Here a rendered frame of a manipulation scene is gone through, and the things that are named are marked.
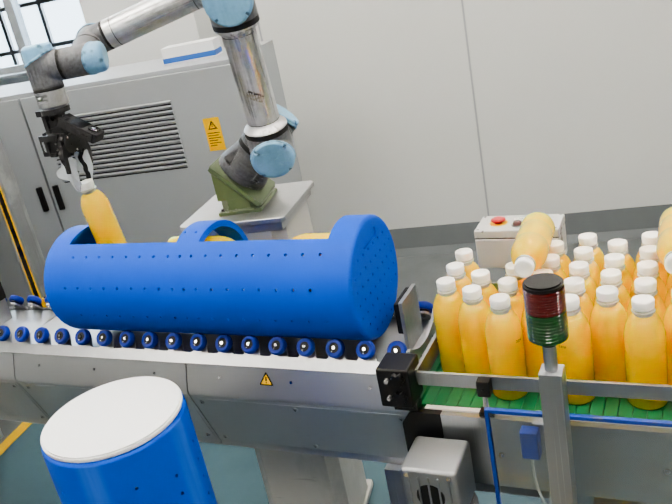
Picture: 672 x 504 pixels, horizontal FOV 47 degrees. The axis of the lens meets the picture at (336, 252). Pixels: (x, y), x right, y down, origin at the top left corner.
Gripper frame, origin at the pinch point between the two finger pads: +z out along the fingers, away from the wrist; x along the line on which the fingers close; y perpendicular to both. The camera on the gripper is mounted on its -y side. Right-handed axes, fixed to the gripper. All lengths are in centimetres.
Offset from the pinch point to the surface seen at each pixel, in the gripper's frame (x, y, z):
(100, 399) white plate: 46, -31, 32
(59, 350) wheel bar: 11.7, 16.4, 43.4
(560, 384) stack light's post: 38, -122, 26
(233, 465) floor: -55, 25, 136
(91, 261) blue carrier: 10.8, -4.4, 17.1
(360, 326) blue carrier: 13, -76, 32
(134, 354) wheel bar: 11.7, -9.5, 43.2
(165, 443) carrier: 53, -52, 35
